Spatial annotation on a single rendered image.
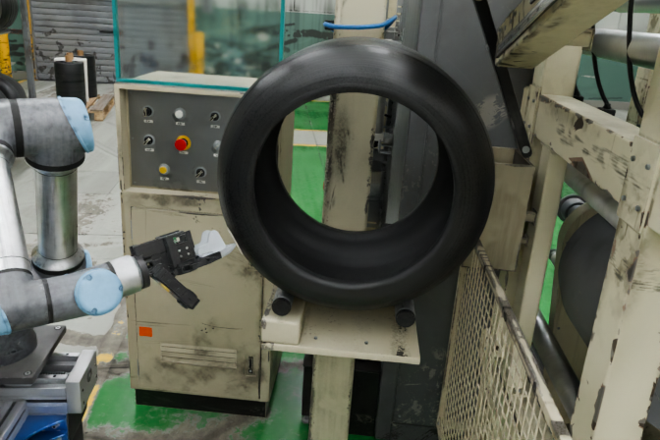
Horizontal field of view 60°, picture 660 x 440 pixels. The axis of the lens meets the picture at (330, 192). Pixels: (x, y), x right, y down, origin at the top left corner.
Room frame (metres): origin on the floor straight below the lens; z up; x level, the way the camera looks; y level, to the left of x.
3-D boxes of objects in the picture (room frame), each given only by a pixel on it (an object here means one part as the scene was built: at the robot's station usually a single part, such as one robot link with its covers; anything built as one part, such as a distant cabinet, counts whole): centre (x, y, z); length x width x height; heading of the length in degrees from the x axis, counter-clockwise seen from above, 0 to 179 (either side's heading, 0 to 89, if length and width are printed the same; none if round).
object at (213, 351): (2.05, 0.45, 0.63); 0.56 x 0.41 x 1.27; 87
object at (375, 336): (1.31, -0.06, 0.80); 0.37 x 0.36 x 0.02; 87
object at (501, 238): (1.51, -0.45, 1.05); 0.20 x 0.15 x 0.30; 177
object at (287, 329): (1.32, 0.08, 0.83); 0.36 x 0.09 x 0.06; 177
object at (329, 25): (1.57, -0.05, 1.51); 0.19 x 0.19 x 0.06; 87
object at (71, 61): (7.47, 3.42, 0.38); 1.20 x 0.80 x 0.76; 14
